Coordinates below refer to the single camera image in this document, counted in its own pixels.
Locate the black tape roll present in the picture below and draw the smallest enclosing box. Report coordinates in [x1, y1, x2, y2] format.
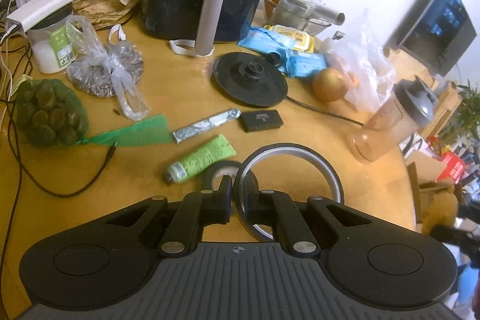
[202, 160, 242, 191]

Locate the green cream tube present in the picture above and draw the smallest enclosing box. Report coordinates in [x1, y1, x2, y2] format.
[162, 135, 237, 185]

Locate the silver foil stick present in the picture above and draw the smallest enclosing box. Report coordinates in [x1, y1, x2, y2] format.
[172, 108, 241, 144]

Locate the small black box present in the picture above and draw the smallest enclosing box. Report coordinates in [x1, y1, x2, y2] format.
[240, 110, 283, 132]

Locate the black kettle base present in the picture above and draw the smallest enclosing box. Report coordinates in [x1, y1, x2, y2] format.
[212, 52, 288, 108]

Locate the yellow onion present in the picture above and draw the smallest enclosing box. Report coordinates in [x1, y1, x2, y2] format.
[312, 68, 348, 102]

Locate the blue wet wipes pack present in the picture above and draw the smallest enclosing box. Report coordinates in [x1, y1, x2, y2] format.
[238, 27, 328, 79]

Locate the yellow wipes pack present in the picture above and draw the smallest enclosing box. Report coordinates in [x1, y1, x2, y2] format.
[264, 24, 315, 53]

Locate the clear bag of seeds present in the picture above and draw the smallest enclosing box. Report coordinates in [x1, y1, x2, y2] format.
[65, 15, 151, 121]

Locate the clear shaker bottle grey lid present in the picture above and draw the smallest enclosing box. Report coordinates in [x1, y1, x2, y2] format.
[348, 77, 439, 163]

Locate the white plastic bag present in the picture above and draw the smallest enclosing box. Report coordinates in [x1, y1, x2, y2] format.
[320, 10, 396, 113]

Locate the green net bag of limes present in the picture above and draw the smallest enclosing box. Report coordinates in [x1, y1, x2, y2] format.
[15, 79, 173, 147]

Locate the silver foil roll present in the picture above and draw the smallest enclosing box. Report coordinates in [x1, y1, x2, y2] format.
[278, 0, 346, 26]

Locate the white jar with green label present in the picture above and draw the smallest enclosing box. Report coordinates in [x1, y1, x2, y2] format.
[27, 3, 77, 75]

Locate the brown paper bag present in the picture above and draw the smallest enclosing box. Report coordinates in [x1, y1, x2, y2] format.
[72, 0, 142, 31]

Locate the monitor screen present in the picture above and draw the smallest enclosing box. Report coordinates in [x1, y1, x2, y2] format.
[386, 0, 477, 76]

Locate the white power strip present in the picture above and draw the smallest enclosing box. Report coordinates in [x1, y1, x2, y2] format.
[7, 0, 74, 32]

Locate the black kettle power cord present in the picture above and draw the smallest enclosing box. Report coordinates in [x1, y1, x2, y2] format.
[284, 95, 365, 127]

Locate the white strap loop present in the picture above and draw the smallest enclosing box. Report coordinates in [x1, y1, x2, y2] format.
[168, 38, 215, 58]

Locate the black audio cable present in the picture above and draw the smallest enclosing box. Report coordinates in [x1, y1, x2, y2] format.
[0, 57, 118, 306]

